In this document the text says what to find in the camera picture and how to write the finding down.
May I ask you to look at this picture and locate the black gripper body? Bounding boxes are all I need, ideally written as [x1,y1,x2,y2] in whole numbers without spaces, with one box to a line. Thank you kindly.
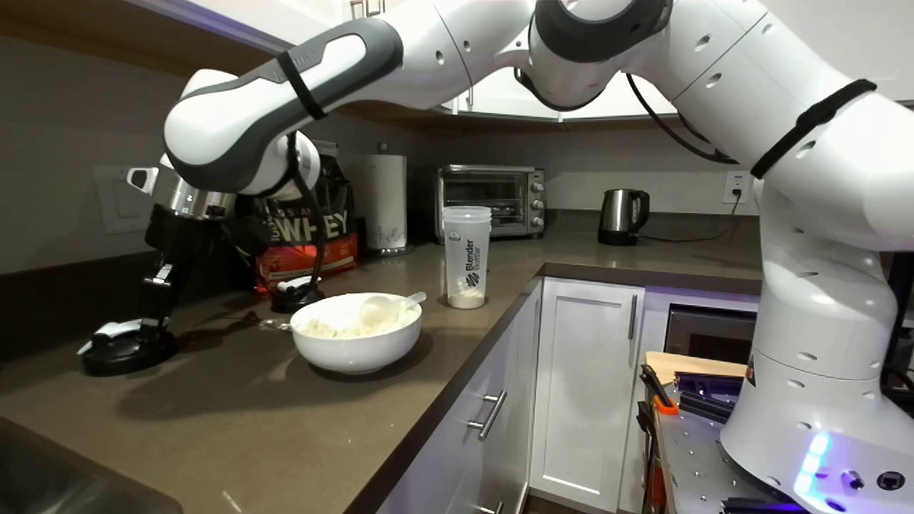
[143,204,231,280]

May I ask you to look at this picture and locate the black red whey protein bag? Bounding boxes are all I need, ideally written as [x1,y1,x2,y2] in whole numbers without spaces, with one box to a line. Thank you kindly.
[226,151,361,297]

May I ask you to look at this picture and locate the powder mix inside bowl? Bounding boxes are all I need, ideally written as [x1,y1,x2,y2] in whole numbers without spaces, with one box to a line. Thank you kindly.
[297,294,423,344]

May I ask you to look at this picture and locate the white paper towel roll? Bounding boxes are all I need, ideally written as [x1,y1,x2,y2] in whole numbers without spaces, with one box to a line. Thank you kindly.
[366,140,411,258]

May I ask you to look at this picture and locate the white ceramic bowl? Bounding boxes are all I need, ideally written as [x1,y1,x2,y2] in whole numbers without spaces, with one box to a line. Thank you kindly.
[284,290,427,378]

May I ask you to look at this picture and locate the stainless steel sink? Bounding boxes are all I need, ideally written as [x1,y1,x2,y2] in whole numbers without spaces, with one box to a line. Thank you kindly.
[0,415,186,514]

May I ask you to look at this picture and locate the white plastic spoon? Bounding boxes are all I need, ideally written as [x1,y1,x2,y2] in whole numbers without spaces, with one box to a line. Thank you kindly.
[360,290,430,324]

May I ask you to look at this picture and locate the clear shaker bottle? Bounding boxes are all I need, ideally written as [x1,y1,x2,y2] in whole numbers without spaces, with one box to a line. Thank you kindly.
[440,204,493,312]

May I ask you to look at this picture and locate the silver toaster oven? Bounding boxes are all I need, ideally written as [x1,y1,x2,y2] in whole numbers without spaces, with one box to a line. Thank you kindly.
[434,163,547,240]

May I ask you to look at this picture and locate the white lower drawer cabinet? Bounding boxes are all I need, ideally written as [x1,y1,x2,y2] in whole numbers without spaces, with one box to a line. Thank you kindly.
[373,284,541,514]

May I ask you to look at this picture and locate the white lower cabinet door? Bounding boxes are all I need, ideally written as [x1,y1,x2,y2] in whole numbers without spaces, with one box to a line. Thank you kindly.
[527,277,650,514]

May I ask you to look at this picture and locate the steel electric kettle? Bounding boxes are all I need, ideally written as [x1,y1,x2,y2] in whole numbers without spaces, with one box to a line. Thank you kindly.
[594,187,654,248]

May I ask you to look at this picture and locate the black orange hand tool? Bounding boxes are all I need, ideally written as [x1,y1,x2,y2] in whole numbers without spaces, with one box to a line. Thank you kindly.
[637,362,683,420]

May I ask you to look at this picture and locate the wooden board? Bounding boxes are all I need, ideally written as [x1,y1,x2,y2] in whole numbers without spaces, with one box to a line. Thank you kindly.
[643,352,750,387]

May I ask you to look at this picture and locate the black built-in appliance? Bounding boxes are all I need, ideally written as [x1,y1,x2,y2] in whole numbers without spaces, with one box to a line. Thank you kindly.
[661,301,761,367]

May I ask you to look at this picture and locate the perforated metal robot table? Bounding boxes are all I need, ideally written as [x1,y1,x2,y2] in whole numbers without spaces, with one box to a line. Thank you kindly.
[644,404,914,514]

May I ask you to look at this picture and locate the white double wall outlet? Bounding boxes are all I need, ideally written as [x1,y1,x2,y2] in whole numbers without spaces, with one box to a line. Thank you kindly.
[91,167,159,237]

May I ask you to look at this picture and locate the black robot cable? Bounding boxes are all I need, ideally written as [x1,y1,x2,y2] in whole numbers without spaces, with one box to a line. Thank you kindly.
[273,47,738,290]

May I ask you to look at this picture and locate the small white wall outlet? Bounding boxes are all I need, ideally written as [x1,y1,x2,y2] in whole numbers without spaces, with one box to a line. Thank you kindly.
[721,168,753,207]

